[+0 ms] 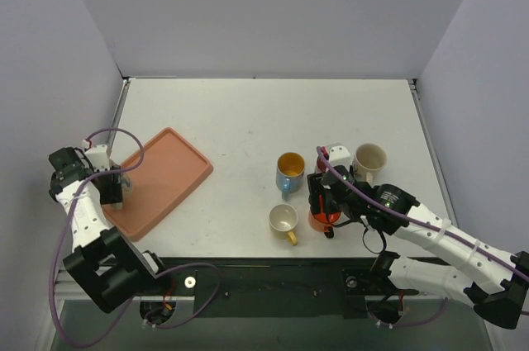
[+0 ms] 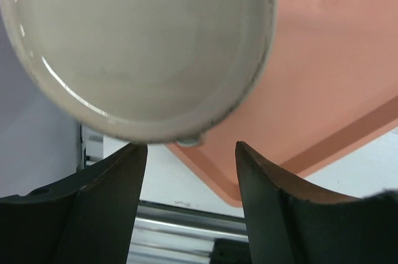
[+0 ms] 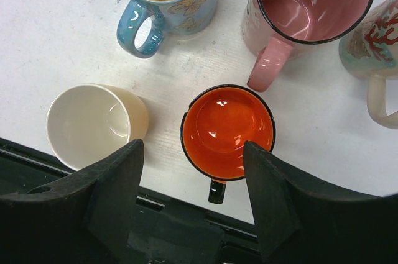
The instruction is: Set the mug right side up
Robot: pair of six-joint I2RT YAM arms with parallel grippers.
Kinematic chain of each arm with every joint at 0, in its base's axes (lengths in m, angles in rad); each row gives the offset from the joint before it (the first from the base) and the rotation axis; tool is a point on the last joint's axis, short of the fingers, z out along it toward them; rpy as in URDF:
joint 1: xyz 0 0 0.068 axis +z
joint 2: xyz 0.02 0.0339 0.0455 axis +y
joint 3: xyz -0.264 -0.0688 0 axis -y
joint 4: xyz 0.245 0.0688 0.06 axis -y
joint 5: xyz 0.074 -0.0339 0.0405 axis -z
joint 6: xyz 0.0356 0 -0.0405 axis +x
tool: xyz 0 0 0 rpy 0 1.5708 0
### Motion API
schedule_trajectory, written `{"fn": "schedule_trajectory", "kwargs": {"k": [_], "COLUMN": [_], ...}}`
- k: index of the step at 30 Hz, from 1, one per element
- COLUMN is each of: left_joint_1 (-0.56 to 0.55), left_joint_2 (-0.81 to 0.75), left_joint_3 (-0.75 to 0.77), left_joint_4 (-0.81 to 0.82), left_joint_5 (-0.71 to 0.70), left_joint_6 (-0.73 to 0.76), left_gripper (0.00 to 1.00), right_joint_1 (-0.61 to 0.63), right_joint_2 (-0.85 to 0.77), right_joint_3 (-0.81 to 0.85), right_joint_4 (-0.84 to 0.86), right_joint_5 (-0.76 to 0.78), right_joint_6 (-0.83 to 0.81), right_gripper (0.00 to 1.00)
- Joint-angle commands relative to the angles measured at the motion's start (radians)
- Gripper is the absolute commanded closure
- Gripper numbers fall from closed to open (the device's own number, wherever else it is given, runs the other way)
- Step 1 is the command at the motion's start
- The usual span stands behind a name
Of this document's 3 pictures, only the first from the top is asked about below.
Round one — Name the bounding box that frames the dark red pink mug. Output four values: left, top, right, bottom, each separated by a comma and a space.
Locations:
314, 158, 327, 173

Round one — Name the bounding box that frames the blue butterfly mug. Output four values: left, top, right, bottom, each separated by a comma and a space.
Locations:
275, 152, 305, 201

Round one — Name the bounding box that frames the orange mug black handle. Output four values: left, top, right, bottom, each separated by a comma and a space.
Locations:
308, 212, 341, 239

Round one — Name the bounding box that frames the cream mug yellow handle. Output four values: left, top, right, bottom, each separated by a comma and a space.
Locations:
269, 204, 298, 246

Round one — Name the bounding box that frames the cream floral mug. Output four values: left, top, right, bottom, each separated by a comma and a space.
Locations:
352, 143, 388, 183

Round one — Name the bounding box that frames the tall cream bird mug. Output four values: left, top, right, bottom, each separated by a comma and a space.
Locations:
120, 173, 134, 194

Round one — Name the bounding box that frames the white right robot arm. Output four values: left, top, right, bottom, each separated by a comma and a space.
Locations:
307, 165, 528, 330

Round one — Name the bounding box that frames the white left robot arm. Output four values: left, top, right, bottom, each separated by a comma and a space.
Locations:
49, 145, 172, 313

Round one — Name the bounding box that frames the salmon pink plastic tray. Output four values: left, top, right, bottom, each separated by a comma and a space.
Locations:
103, 127, 213, 242

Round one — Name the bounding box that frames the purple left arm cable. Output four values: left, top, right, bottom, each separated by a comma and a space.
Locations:
48, 127, 222, 349

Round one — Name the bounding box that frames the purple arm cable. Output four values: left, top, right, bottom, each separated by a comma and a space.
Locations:
48, 127, 222, 349
316, 145, 529, 330

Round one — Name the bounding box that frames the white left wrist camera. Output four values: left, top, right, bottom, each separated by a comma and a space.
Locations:
82, 140, 111, 172

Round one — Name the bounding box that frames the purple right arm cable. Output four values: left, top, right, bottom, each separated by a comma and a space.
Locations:
316, 145, 529, 330

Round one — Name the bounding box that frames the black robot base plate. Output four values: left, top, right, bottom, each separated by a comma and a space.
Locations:
162, 258, 401, 319

